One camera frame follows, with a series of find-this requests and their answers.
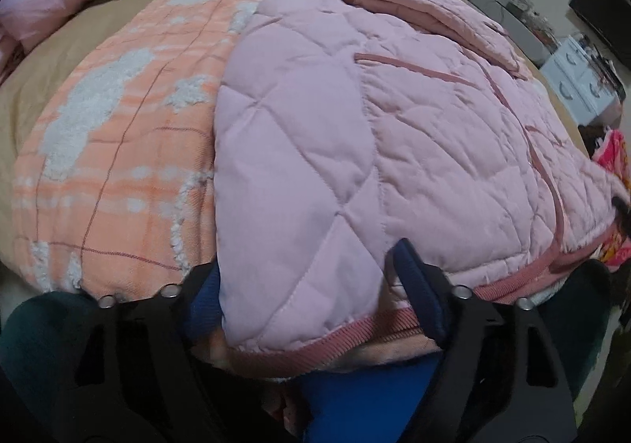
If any pink quilted jacket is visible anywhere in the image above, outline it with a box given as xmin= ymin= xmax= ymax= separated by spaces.
xmin=213 ymin=0 xmax=631 ymax=356

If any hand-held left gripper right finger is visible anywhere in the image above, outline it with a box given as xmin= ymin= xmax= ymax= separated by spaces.
xmin=392 ymin=238 xmax=575 ymax=443

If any pink patterned garment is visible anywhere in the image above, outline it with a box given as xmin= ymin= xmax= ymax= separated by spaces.
xmin=592 ymin=128 xmax=631 ymax=271

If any person's blue garment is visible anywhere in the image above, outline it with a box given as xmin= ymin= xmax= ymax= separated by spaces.
xmin=296 ymin=354 xmax=439 ymax=443

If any orange checked blanket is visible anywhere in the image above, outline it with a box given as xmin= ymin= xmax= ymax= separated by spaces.
xmin=12 ymin=0 xmax=444 ymax=377

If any person's dark green garment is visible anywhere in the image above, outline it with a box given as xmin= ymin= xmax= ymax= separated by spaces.
xmin=0 ymin=260 xmax=612 ymax=443

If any black television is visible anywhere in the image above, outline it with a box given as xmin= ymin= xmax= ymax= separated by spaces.
xmin=569 ymin=0 xmax=631 ymax=50

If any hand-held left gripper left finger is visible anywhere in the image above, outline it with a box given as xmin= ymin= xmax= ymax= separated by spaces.
xmin=54 ymin=263 xmax=269 ymax=443

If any bed with tan sheet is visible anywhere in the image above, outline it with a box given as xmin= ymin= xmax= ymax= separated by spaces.
xmin=0 ymin=0 xmax=592 ymax=266

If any white drawer cabinet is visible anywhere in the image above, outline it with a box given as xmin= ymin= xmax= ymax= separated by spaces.
xmin=540 ymin=34 xmax=624 ymax=121

